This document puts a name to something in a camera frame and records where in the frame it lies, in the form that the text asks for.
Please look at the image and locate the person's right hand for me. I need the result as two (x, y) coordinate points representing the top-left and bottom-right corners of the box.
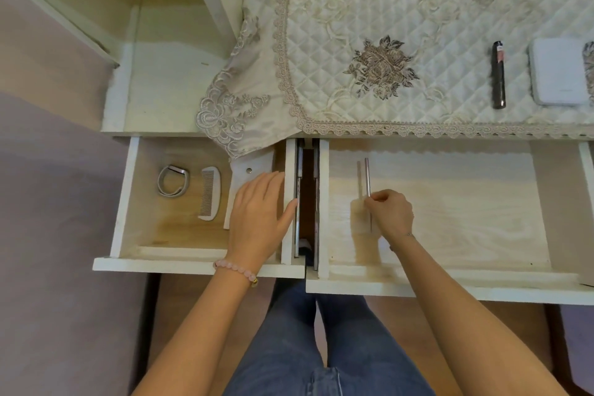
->
(363, 189), (415, 251)

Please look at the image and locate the person's left hand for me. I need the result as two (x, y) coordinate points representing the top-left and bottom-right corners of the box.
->
(225, 170), (300, 272)

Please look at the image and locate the thin metal straw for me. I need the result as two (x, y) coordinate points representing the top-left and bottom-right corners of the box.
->
(364, 158), (374, 233)

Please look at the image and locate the white comb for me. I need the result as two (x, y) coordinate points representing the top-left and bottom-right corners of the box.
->
(197, 166), (222, 222)

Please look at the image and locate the wide white drawer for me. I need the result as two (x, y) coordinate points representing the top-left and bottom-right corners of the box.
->
(305, 138), (594, 306)

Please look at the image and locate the small white drawer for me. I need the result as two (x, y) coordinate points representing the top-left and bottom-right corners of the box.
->
(92, 136), (307, 280)

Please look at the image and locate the silver grey wristband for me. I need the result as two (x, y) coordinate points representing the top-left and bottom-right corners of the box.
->
(157, 165), (190, 199)

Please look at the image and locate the black lipstick tube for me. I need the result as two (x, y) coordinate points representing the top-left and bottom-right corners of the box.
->
(491, 40), (507, 110)

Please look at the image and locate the white power bank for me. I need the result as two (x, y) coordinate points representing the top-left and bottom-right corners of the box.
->
(528, 37), (590, 106)

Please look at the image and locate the person's right forearm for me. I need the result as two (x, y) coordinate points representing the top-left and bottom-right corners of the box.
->
(389, 233), (569, 396)

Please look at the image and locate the person's left forearm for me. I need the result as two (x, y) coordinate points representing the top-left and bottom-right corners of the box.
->
(132, 265), (260, 396)

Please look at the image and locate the person's left leg in jeans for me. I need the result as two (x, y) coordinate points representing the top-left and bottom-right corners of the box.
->
(222, 277), (325, 396)

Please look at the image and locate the person's leg in jeans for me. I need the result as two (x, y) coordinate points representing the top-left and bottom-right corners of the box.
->
(222, 277), (325, 396)
(315, 293), (435, 396)

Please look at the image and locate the person's right leg in jeans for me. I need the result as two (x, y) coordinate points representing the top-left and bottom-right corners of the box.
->
(315, 293), (435, 396)

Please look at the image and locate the beige snap pouch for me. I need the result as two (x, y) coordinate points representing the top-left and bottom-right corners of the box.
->
(223, 152), (275, 230)

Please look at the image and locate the dark brown wooden trim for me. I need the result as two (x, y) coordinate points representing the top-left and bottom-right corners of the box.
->
(543, 303), (569, 396)
(138, 272), (162, 382)

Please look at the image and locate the cream dressing table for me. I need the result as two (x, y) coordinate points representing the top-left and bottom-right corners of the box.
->
(0, 0), (594, 141)

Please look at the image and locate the quilted lace table cloth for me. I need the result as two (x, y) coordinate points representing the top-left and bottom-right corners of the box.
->
(194, 0), (594, 162)

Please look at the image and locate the pink bead bracelet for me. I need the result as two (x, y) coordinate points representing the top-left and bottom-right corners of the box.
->
(213, 259), (259, 288)

